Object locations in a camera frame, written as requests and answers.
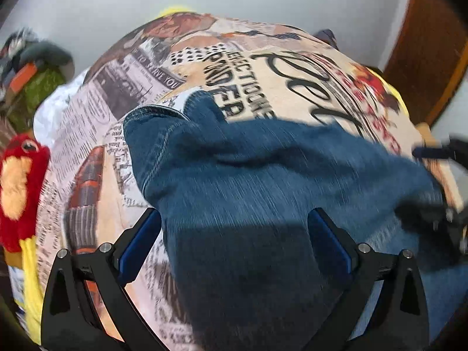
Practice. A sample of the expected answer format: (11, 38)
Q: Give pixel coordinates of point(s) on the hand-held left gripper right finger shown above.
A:
(329, 243)

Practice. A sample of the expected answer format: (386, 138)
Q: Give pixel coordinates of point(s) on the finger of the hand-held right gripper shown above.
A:
(420, 212)
(427, 151)

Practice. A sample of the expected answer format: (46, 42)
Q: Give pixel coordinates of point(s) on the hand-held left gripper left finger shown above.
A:
(140, 241)

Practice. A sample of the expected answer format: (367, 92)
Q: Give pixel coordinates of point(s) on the blue denim jeans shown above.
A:
(256, 175)

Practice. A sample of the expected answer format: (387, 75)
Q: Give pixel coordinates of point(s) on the brown wooden door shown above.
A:
(431, 44)

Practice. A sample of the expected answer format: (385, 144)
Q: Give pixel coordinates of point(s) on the newspaper print blanket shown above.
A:
(109, 117)

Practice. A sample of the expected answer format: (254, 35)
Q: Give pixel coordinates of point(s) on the red plush toy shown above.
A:
(40, 161)

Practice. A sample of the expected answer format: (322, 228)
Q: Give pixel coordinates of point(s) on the cartoon print cloth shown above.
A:
(16, 285)

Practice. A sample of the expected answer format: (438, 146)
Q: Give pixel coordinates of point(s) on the purple cloth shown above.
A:
(325, 38)

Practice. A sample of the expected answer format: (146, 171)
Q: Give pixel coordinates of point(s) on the white pillow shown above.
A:
(51, 113)

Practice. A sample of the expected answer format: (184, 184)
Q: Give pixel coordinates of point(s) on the green shaggy plush toy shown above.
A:
(40, 87)

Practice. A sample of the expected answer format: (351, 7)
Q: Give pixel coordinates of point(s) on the orange box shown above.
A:
(22, 76)

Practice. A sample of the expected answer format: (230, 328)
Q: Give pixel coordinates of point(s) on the dark grey cloth item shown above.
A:
(47, 53)

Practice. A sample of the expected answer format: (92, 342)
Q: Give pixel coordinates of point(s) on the yellow pillow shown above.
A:
(177, 10)

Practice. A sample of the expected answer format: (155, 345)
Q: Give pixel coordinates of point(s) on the black white patterned cloth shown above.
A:
(14, 44)

